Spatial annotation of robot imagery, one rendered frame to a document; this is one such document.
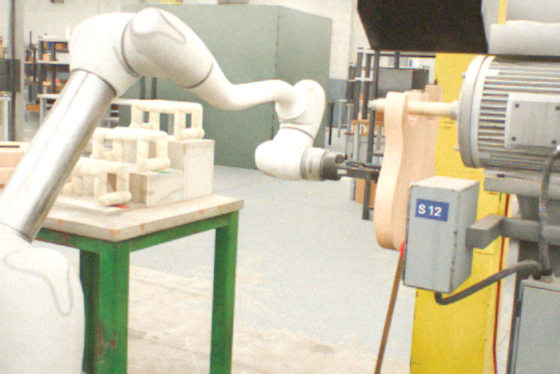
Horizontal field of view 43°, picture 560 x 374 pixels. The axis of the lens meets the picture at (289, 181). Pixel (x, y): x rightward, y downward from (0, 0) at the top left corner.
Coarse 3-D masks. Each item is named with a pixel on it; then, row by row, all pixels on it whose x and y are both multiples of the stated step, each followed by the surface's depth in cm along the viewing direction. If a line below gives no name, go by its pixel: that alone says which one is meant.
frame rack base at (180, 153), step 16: (128, 144) 214; (176, 144) 205; (192, 144) 206; (208, 144) 213; (128, 160) 215; (176, 160) 205; (192, 160) 207; (208, 160) 214; (192, 176) 208; (208, 176) 215; (192, 192) 209; (208, 192) 216
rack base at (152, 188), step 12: (132, 168) 202; (168, 168) 206; (84, 180) 202; (108, 180) 198; (132, 180) 193; (144, 180) 191; (156, 180) 194; (168, 180) 199; (180, 180) 203; (84, 192) 203; (108, 192) 198; (132, 192) 194; (144, 192) 192; (156, 192) 195; (168, 192) 199; (180, 192) 204; (156, 204) 195
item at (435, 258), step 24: (432, 192) 130; (456, 192) 128; (408, 216) 132; (432, 216) 130; (456, 216) 128; (408, 240) 133; (432, 240) 131; (456, 240) 129; (408, 264) 133; (432, 264) 131; (456, 264) 131; (528, 264) 140; (432, 288) 132; (456, 288) 133; (480, 288) 141
